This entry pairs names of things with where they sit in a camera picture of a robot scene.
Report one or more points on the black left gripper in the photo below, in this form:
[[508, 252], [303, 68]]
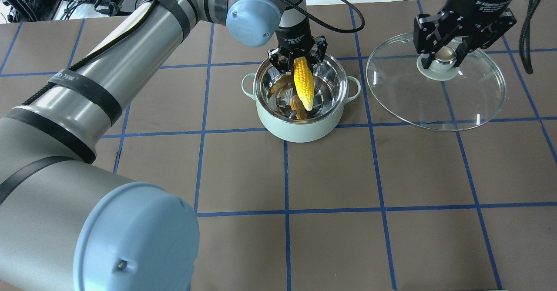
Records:
[[294, 38]]

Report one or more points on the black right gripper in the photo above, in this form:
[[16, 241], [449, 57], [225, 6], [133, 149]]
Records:
[[478, 0]]

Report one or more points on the yellow corn cob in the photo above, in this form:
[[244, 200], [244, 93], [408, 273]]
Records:
[[304, 82]]

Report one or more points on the glass pot lid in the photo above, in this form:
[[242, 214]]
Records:
[[443, 97]]

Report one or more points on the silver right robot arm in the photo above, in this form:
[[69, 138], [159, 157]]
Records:
[[478, 23]]

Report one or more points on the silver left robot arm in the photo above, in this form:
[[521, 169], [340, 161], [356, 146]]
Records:
[[67, 225]]

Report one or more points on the pale green cooking pot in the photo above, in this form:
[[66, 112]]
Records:
[[279, 107]]

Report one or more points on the brown paper table cover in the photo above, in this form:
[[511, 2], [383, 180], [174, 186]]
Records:
[[377, 204]]

